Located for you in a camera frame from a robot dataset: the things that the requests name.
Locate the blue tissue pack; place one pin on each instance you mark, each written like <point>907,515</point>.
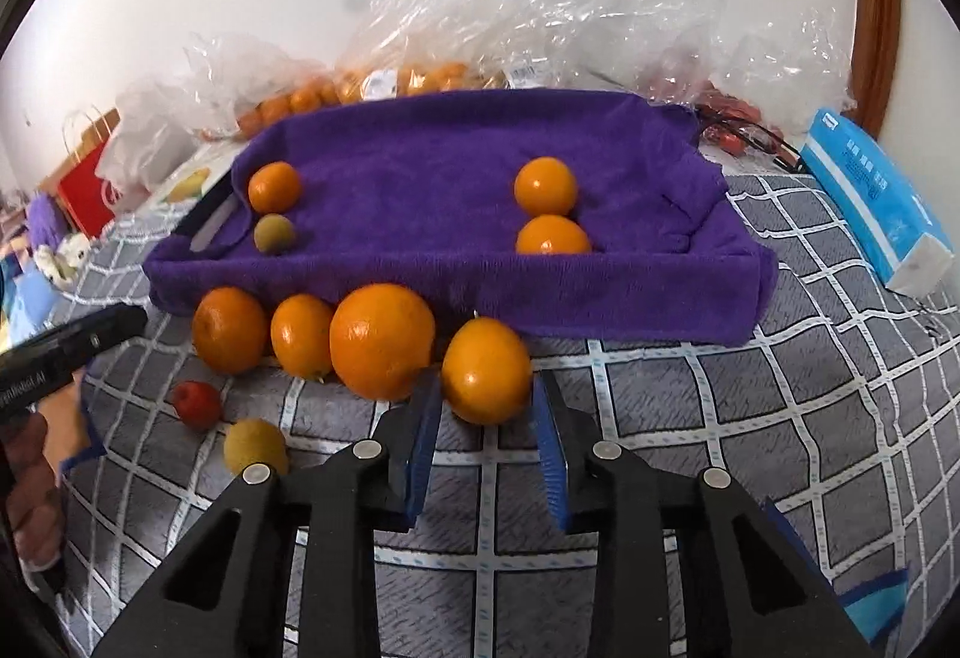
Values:
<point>870,200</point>

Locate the checked blanket with stars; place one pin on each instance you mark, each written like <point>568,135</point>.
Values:
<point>675,418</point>

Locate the purple towel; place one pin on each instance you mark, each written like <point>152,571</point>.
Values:
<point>420,178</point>

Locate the small red fruit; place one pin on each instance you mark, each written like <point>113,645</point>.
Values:
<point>197,403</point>

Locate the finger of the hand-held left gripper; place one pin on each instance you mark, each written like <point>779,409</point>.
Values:
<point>90,331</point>

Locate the fruit print cardboard box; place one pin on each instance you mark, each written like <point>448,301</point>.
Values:
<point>191,181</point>

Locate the brown wooden door frame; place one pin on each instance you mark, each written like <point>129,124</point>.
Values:
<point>877,12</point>

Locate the brown paper bag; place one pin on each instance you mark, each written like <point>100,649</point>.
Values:
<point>107,124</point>

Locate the small yellow fruit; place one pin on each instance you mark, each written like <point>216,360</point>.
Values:
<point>256,446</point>

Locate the small green fruit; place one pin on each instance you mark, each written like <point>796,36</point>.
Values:
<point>273,232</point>

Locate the clear bag of oranges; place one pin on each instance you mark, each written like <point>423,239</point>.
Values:
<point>360,84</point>

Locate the large clear plastic bag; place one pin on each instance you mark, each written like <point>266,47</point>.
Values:
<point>540,5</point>

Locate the large orange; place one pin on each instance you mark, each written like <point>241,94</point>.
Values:
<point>382,341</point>

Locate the person's left hand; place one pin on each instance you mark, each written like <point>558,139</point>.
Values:
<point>26,478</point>

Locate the black eyeglasses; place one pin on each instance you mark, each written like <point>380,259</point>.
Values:
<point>750,138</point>

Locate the oval orange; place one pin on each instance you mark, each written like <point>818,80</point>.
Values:
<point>487,369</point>

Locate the black tray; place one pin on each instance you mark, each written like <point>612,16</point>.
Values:
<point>214,224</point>

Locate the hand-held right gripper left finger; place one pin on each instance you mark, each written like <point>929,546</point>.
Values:
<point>420,448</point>

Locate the clear bag of red fruit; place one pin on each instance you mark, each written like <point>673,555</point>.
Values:
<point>765,65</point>

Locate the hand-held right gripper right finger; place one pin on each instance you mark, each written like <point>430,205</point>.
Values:
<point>551,455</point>

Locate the white plastic bag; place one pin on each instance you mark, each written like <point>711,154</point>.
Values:
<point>142,133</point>

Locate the purple plush item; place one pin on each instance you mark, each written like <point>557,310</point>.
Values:
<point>45,219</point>

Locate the red paper bag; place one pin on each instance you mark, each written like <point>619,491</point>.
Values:
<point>86,193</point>

